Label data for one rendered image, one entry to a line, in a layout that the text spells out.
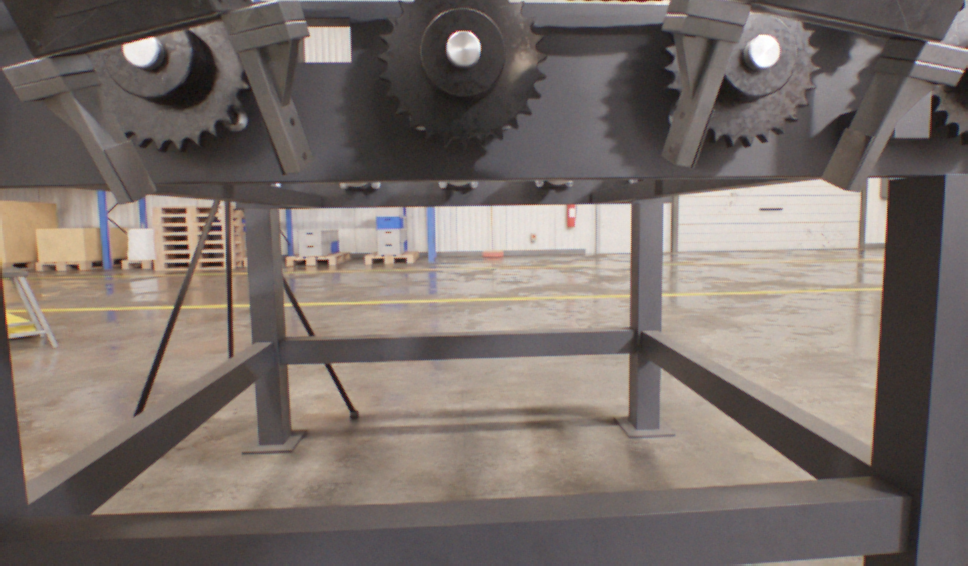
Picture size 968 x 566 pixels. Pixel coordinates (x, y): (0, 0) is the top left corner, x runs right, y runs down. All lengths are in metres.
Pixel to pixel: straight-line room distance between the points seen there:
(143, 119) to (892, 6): 0.61
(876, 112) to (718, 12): 0.15
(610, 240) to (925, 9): 9.68
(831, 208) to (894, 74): 11.91
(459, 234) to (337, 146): 9.03
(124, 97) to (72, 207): 11.50
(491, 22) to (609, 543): 0.60
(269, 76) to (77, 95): 0.14
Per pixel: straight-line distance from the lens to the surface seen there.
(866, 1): 0.39
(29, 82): 0.45
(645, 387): 1.67
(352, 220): 9.78
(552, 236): 9.77
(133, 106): 0.60
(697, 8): 0.34
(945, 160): 0.81
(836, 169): 0.45
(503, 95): 0.52
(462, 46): 0.49
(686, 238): 10.62
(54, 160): 0.70
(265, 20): 0.34
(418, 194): 1.49
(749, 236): 11.28
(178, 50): 0.56
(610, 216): 10.01
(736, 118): 0.59
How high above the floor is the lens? 0.70
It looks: 5 degrees down
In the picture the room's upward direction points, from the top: 1 degrees counter-clockwise
